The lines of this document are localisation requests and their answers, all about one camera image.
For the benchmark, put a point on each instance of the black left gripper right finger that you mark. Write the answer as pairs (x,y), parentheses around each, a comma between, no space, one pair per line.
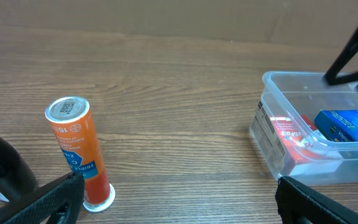
(299,204)

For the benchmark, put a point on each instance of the orange vitamin tube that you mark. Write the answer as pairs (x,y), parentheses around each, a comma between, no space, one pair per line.
(72,122)

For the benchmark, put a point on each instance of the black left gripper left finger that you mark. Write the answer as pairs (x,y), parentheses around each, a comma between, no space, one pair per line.
(57,202)

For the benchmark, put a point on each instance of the blue VapoDrops box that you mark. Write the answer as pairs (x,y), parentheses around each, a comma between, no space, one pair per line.
(338,125)

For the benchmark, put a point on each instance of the red Panadol box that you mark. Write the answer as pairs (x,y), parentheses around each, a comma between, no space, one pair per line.
(305,157)

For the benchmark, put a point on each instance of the clear plastic container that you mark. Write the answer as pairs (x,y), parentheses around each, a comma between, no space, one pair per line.
(301,96)

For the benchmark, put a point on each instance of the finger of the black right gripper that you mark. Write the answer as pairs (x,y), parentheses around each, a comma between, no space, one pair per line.
(350,53)

